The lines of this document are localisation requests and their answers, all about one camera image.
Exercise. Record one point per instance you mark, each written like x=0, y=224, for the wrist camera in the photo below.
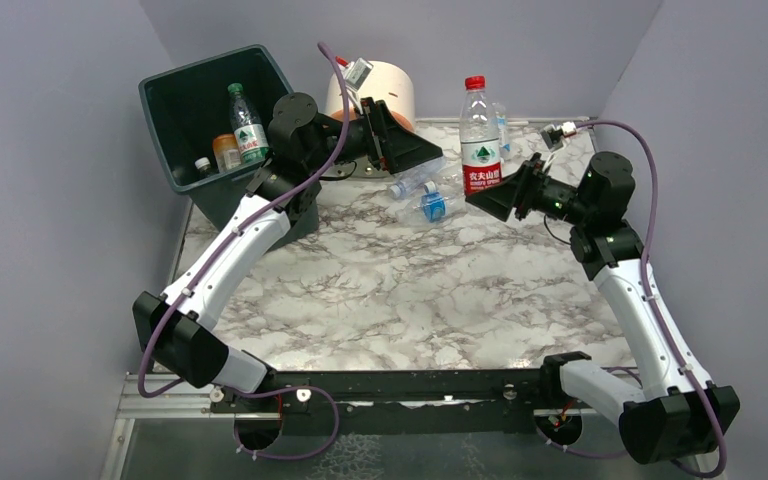
x=354, y=73
x=555, y=137

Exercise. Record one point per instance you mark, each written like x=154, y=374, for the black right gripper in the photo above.
x=524, y=192

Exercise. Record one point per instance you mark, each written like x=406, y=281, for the green jasmine tea bottle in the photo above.
x=205, y=167

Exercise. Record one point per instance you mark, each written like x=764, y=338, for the red label bottle red cap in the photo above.
x=479, y=137

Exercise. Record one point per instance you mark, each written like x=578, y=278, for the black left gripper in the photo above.
x=379, y=132

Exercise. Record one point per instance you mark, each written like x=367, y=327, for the green label water bottle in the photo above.
x=247, y=127

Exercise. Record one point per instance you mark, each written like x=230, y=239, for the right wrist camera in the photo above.
x=555, y=137

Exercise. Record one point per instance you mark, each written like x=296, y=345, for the aluminium frame rail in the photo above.
x=181, y=402

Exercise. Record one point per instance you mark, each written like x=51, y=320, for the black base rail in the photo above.
x=319, y=403

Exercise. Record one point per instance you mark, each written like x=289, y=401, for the orange label juice bottle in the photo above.
x=226, y=152

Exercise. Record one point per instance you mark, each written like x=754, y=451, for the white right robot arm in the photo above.
x=677, y=411

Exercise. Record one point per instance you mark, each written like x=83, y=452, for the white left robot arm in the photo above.
x=175, y=327

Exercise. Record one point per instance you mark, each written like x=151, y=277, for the round drawer cabinet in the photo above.
x=386, y=82

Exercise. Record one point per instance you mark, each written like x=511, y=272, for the dark green plastic bin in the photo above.
x=186, y=108

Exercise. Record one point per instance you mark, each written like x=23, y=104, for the clear bottle blue cap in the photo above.
x=406, y=182

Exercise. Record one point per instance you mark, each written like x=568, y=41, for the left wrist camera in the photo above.
x=354, y=73

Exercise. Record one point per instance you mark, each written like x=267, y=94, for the clear bottle blue white label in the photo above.
x=503, y=130

